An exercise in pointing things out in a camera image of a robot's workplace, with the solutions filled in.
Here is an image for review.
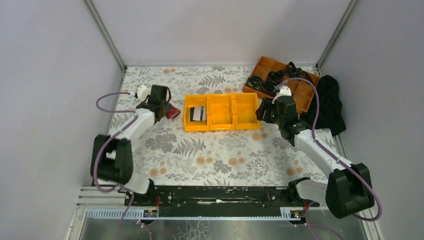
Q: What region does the yellow three-compartment bin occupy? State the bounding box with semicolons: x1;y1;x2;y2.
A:
182;93;261;132

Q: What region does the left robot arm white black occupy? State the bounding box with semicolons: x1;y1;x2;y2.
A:
90;84;172;206

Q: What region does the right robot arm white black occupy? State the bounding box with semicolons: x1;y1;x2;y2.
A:
256;95;383;222

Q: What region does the black white striped card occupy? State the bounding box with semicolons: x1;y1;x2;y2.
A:
189;106;207;122

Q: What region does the orange wooden divider tray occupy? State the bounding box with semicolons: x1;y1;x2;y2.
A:
242;56;321;114

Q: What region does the black cloth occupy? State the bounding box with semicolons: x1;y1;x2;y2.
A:
300;75;346;136

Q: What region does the floral table mat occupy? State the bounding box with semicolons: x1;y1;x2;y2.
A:
116;66;327;186

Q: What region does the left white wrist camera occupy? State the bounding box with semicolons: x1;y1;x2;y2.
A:
134;84;151;102

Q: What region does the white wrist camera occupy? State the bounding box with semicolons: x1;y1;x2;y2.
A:
134;84;151;102
272;84;292;104

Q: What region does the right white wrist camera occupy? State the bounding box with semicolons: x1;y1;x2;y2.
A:
272;84;292;104

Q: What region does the rolled black strap left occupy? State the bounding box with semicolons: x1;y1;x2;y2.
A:
246;75;265;92

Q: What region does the rolled black strap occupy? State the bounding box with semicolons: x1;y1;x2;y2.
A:
261;70;285;98
246;75;265;92

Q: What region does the rolled black strap middle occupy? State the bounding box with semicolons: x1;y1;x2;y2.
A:
261;70;285;98

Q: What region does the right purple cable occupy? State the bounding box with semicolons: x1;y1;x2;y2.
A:
276;77;383;222

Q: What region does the loose black strap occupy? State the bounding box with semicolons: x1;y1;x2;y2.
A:
285;61;316;87

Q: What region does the aluminium slotted rail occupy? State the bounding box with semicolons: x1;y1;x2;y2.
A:
86;207;309;221

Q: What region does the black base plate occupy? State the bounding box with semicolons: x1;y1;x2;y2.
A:
124;182;310;212

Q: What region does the left aluminium corner post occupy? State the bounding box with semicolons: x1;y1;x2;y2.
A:
82;0;127;72

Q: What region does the aluminium corner post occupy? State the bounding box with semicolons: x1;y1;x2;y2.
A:
315;0;359;71
82;0;127;72

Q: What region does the right aluminium corner post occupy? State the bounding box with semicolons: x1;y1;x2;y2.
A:
315;0;359;71

